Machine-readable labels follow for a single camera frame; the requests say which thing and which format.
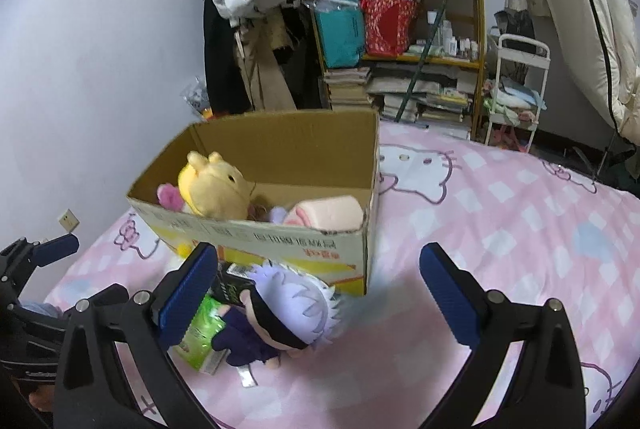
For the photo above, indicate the plastic bag of toys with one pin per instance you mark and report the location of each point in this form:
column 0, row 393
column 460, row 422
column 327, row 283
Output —
column 195, row 95

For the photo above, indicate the red patterned bag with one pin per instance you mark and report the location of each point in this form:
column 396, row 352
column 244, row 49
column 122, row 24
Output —
column 387, row 24

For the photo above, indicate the pink hello kitty blanket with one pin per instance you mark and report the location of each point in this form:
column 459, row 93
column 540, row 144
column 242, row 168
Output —
column 455, row 235

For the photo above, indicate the purple haired doll plush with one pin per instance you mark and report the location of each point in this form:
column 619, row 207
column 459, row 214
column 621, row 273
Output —
column 287, row 312

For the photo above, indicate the pink bear plush keychain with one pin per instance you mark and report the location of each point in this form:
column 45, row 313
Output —
column 169, row 197

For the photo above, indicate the small black box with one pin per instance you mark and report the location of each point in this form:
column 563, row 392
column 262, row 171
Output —
column 230, row 281

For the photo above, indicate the black hanging coat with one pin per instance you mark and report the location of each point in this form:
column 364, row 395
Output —
column 224, row 83

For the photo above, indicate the green pole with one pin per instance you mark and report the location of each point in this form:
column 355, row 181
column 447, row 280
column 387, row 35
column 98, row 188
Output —
column 422, row 59

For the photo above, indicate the pink swirl roll plush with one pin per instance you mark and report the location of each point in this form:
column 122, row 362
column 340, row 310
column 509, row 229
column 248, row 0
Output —
column 330, row 214

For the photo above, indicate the cardboard box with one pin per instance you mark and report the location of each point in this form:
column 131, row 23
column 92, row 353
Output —
column 286, row 157

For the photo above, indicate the green tissue pack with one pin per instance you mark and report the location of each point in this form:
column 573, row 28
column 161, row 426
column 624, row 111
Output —
column 196, row 347

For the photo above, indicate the white rolling cart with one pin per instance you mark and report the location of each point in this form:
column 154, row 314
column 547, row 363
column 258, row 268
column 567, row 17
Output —
column 515, row 98

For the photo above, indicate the wall power socket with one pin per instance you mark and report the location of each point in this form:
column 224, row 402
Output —
column 68, row 221

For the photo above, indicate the beige trousers hanging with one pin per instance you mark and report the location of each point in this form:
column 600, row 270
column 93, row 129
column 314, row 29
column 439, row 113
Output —
column 256, row 39

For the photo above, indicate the wooden bookshelf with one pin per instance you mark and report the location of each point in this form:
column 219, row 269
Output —
column 468, row 25

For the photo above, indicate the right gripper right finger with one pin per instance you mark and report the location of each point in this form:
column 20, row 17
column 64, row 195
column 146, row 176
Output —
column 546, row 389

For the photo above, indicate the teal bag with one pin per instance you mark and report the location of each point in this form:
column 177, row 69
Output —
column 341, row 31

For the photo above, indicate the yellow dog plush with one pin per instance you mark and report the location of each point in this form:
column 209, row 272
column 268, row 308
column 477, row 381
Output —
column 212, row 188

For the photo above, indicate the white fluffy yellow pompom keychain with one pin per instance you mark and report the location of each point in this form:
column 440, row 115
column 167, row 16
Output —
column 182, row 248

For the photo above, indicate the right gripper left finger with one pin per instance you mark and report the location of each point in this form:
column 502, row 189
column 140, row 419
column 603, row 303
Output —
column 92, row 389

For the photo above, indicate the person left hand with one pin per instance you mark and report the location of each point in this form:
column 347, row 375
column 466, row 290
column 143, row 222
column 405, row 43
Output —
column 42, row 398

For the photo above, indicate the stack of books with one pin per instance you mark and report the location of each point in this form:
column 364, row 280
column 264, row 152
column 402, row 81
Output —
column 347, row 87

